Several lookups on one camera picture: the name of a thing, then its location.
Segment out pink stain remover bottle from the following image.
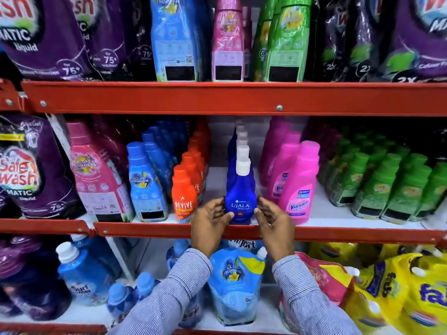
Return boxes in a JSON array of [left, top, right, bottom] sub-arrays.
[[265, 132, 302, 203], [259, 117, 292, 188], [279, 140, 321, 226]]

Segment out purple detergent pouch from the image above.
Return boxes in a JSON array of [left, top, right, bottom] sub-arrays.
[[122, 0, 156, 81], [313, 0, 354, 82], [0, 0, 96, 81], [346, 0, 397, 83], [69, 0, 134, 81], [370, 0, 447, 83], [0, 113, 86, 220]]

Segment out row of blue softener bottles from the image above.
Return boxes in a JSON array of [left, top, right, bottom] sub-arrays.
[[126, 118, 190, 223]]

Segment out tall green softener bottle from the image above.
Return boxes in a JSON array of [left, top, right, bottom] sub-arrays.
[[251, 0, 276, 82], [263, 0, 312, 83]]

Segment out dark purple detergent bottle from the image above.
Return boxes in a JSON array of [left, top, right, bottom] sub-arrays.
[[0, 235, 44, 280], [0, 261, 72, 322]]

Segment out dark blue fabric whitener bottle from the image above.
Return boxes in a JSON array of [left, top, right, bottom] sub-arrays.
[[224, 157, 258, 226]]

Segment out person's left forearm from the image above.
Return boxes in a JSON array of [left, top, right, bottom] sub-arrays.
[[108, 248, 213, 335]]

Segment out large pink softener bottle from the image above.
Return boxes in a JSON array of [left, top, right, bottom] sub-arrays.
[[67, 121, 135, 223], [91, 117, 130, 178]]

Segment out tall pink softener bottle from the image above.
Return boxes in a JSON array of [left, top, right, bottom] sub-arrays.
[[212, 0, 244, 82], [242, 6, 253, 80]]

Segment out small blue bottle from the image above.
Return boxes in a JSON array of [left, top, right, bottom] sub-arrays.
[[166, 239, 191, 273], [106, 282, 135, 318], [134, 272, 160, 301]]

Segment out person's left hand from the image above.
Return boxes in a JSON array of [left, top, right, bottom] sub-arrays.
[[190, 197, 235, 258]]

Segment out yellow detergent pouch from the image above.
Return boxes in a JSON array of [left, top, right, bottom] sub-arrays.
[[402, 256, 447, 335], [307, 242, 365, 270], [340, 253, 424, 335], [379, 243, 447, 264]]

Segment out person's right hand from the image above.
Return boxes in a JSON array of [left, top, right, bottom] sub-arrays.
[[254, 196, 296, 263]]

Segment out white shelf upright post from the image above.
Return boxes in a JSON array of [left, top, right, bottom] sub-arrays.
[[45, 113, 137, 284]]

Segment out row of dark blue bottles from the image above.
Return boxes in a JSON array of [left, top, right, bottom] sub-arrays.
[[227, 120, 255, 185]]

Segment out blue white-capped detergent bottle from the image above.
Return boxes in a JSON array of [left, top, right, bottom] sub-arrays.
[[56, 241, 116, 306], [71, 234, 123, 279]]

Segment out group of small green bottles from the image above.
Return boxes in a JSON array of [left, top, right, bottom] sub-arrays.
[[317, 127, 447, 225]]

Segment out short red shelf beam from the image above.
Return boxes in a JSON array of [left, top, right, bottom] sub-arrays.
[[0, 322, 108, 335], [0, 218, 92, 236], [0, 79, 24, 113]]

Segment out person's right forearm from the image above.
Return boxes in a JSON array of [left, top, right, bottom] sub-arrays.
[[272, 255, 362, 335]]

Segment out tall blue softener bottle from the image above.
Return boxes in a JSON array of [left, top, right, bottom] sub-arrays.
[[150, 0, 212, 83]]

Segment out blue softener refill pouch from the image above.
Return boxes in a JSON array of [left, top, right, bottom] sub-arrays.
[[219, 239, 264, 256], [208, 247, 268, 327]]

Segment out long red shelf beam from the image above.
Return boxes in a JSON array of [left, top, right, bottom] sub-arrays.
[[21, 81, 447, 117], [94, 221, 447, 247]]

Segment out row of orange bottles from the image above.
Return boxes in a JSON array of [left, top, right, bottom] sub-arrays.
[[171, 118, 211, 224]]

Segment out pink softener refill pouch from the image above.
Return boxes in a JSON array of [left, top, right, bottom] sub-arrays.
[[277, 252, 354, 333]]

